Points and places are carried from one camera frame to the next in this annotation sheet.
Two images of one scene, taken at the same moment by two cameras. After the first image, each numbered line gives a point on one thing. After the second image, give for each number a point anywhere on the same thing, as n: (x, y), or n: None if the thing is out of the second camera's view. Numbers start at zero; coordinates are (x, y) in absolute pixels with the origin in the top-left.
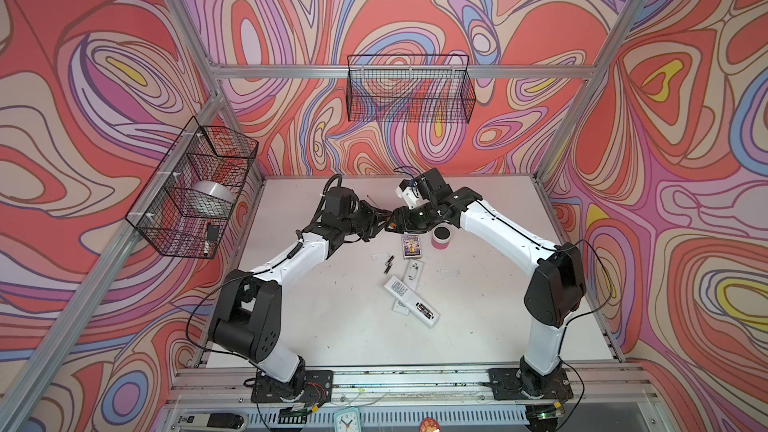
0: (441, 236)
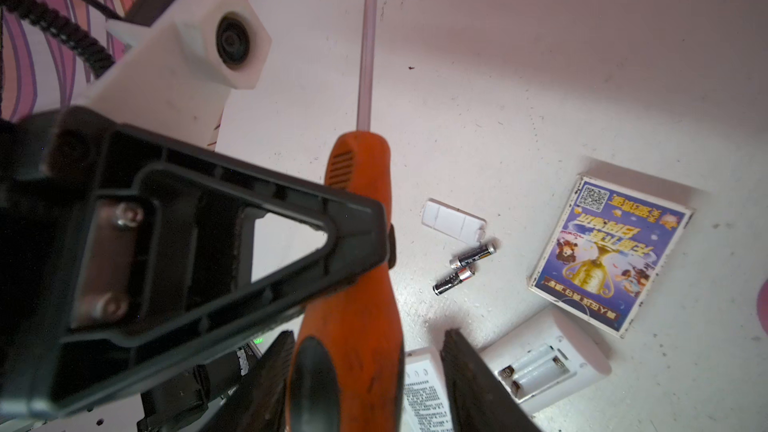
0: (762, 307)
